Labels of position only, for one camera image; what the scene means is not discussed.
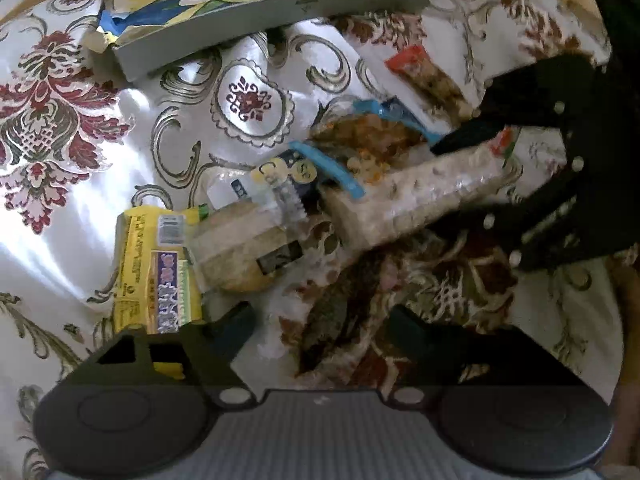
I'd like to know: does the long rice cracker packet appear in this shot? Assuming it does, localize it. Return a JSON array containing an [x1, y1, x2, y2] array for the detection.
[[323, 127, 524, 253]]

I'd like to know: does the red topped brown ball packet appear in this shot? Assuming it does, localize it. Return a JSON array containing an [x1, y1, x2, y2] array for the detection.
[[385, 44, 475, 126]]

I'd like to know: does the blue mixed nut packet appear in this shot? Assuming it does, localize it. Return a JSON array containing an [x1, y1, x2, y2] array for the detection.
[[288, 98, 444, 200]]

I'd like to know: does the yellow snack packet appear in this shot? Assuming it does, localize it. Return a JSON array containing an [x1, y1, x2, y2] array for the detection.
[[112, 204, 212, 380]]

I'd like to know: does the clear round cake packet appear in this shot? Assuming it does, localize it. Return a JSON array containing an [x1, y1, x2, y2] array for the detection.
[[186, 200, 309, 294]]

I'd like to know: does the grey tray with painted liner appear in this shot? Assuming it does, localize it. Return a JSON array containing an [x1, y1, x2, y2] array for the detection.
[[82, 0, 430, 81]]

